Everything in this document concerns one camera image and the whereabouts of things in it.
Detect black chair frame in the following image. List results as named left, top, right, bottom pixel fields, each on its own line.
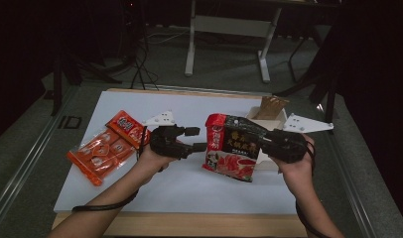
left=273, top=24, right=340, bottom=135

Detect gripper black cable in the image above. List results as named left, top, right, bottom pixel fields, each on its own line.
left=294, top=140, right=334, bottom=238
left=71, top=125, right=150, bottom=213

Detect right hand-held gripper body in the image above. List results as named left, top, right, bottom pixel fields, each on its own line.
left=260, top=113, right=335, bottom=165

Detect clear bag of orange sachets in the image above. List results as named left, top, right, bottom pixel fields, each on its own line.
left=66, top=128, right=138, bottom=187

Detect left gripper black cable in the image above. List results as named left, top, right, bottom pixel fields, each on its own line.
left=71, top=125, right=150, bottom=213

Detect small red sauce packet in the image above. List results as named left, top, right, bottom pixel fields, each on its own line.
left=104, top=109, right=153, bottom=151

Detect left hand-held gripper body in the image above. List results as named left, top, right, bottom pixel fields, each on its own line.
left=142, top=110, right=194, bottom=161

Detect red black soup base packet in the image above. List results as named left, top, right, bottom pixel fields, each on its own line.
left=201, top=113, right=274, bottom=183

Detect metal floor rail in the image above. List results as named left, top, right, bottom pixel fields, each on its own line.
left=0, top=84, right=80, bottom=226
left=312, top=102, right=378, bottom=238

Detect white floor cable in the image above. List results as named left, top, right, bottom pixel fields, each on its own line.
left=145, top=27, right=192, bottom=46

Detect white table mat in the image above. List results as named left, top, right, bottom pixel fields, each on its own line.
left=53, top=90, right=298, bottom=215

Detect white divided plastic container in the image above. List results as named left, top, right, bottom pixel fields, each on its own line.
left=245, top=106, right=289, bottom=172

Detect person's left hand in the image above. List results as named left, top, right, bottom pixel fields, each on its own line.
left=134, top=143, right=177, bottom=186

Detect brown gold seasoning packet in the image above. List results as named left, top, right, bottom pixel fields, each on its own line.
left=252, top=95, right=290, bottom=121

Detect black floor cables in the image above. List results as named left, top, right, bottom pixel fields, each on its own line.
left=129, top=31, right=160, bottom=91

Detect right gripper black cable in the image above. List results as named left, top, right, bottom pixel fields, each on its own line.
left=294, top=140, right=334, bottom=238

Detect white metal desk frame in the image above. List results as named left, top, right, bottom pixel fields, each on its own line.
left=184, top=0, right=283, bottom=84

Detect person's right hand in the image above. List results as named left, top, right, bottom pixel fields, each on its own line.
left=271, top=133, right=319, bottom=196

